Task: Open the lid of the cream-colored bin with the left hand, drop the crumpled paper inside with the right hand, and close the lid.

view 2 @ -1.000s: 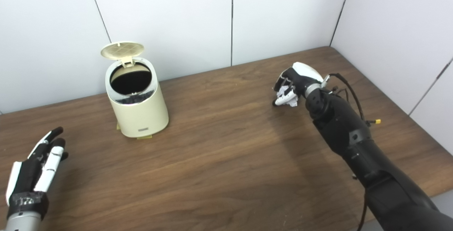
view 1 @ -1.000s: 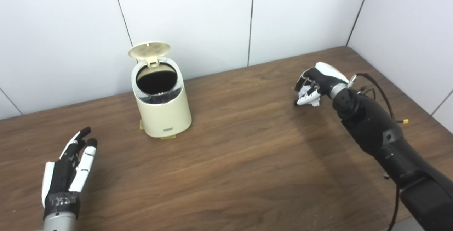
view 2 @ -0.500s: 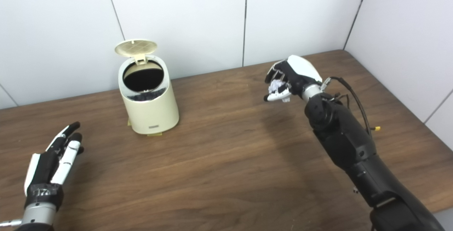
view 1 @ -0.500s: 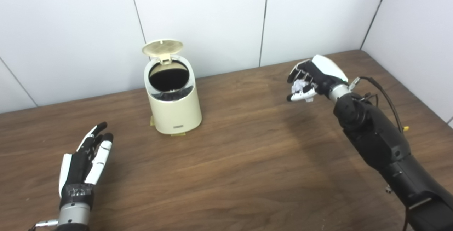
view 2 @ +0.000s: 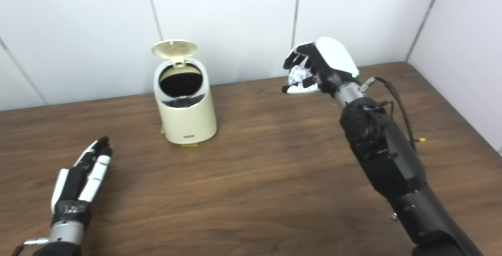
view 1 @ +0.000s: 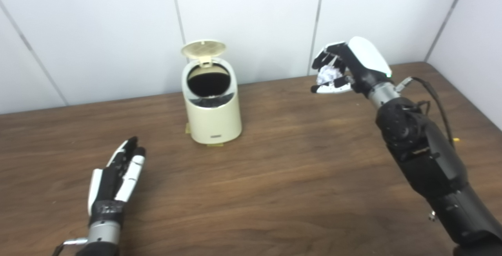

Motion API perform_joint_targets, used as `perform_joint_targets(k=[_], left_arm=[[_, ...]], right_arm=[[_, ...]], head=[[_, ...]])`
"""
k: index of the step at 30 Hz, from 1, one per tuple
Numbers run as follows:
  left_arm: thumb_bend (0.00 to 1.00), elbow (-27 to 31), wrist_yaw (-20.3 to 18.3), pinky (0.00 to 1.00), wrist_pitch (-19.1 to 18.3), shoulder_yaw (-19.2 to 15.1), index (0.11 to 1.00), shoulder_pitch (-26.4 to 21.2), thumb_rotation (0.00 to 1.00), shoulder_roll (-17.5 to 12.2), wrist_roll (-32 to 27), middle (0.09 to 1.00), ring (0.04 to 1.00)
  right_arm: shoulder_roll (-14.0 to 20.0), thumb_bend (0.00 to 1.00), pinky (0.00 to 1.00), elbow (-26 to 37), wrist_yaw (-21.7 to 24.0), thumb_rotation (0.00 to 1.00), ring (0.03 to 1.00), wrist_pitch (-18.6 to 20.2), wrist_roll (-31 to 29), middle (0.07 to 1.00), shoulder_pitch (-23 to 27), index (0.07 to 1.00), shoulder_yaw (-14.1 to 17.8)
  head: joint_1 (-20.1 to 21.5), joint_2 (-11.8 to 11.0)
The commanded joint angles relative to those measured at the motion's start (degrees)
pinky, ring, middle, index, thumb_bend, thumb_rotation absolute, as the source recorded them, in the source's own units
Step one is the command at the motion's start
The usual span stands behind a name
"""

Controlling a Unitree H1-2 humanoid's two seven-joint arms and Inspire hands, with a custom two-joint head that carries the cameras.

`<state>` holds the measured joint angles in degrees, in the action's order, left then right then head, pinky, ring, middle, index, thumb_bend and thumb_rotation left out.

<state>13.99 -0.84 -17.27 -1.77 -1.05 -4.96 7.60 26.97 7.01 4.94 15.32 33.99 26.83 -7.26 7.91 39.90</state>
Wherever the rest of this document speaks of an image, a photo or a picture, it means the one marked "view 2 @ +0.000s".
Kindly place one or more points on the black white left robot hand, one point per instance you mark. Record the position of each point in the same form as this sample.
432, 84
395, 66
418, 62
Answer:
70, 189

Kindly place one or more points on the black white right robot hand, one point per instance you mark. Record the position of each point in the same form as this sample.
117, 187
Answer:
333, 62

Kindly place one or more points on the white paper ball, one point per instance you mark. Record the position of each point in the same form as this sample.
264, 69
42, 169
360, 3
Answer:
297, 75

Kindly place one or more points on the cream round bin lid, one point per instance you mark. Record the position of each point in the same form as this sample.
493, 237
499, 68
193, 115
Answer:
174, 49

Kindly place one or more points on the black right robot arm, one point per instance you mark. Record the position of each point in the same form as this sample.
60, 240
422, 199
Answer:
392, 162

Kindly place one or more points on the cream-colored bin body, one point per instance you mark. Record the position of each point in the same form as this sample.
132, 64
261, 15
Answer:
188, 120

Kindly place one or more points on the wide yellow tape piece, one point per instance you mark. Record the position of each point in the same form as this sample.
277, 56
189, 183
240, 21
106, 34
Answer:
190, 144

